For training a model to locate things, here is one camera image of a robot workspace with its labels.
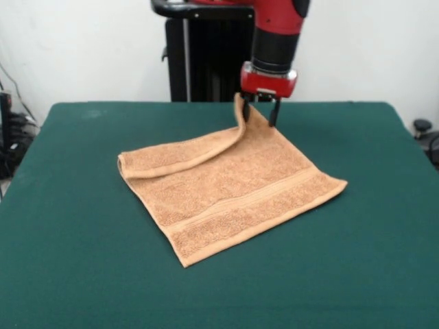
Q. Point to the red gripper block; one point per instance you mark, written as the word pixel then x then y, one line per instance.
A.
pixel 265 84

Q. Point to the tan terry towel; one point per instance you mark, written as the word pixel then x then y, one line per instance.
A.
pixel 226 192

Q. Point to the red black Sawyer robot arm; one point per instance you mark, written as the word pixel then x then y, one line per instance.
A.
pixel 278 37

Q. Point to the black office chair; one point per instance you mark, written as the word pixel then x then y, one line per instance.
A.
pixel 428 137

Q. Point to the dark green table cloth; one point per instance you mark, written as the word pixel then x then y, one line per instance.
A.
pixel 103 240

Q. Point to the black electronics box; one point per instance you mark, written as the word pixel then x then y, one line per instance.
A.
pixel 5 113

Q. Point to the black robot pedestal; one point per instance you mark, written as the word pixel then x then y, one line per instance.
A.
pixel 209 61

